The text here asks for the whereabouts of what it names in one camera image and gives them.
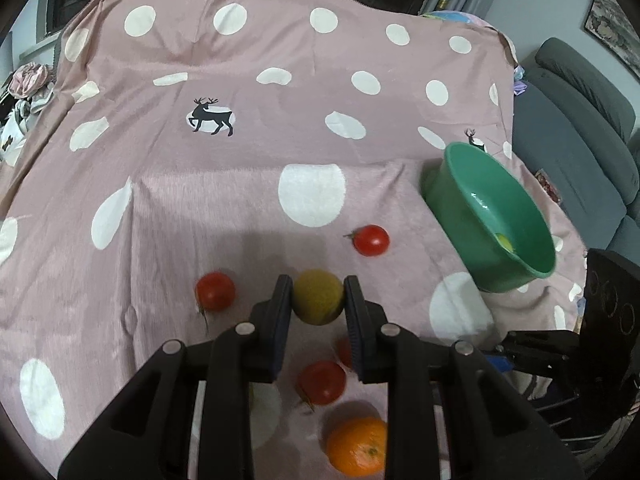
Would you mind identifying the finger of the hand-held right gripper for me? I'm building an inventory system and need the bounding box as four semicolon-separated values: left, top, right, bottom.
482;329;583;376

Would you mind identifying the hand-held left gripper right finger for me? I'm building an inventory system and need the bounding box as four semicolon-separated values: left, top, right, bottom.
343;275;586;480

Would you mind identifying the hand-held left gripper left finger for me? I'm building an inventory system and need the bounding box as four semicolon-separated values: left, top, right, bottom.
57;274;293;480

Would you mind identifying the yellow-brown kiwi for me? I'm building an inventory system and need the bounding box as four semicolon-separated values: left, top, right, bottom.
292;269;346;327

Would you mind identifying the dark red tomato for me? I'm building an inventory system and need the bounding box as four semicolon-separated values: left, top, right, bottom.
334;336;353;370

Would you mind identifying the orange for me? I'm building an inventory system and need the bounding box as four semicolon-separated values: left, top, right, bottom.
325;416;389;477

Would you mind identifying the green bowl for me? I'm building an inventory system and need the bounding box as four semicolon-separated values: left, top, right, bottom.
419;141;557;293

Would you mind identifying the pink polka dot blanket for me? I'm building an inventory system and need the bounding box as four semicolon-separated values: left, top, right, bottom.
0;0;591;480

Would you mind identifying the red packet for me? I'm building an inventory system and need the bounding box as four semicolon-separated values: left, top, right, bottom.
534;169;563;205

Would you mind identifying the grey sofa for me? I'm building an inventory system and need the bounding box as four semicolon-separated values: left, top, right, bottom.
510;36;640;281

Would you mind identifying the blue purple patterned sheet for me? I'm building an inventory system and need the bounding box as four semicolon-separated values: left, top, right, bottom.
420;10;526;96

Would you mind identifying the pile of clothes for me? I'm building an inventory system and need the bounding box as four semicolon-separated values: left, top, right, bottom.
0;61;58;166

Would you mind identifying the framed wall picture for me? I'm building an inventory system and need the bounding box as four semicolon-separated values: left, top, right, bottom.
584;0;640;78

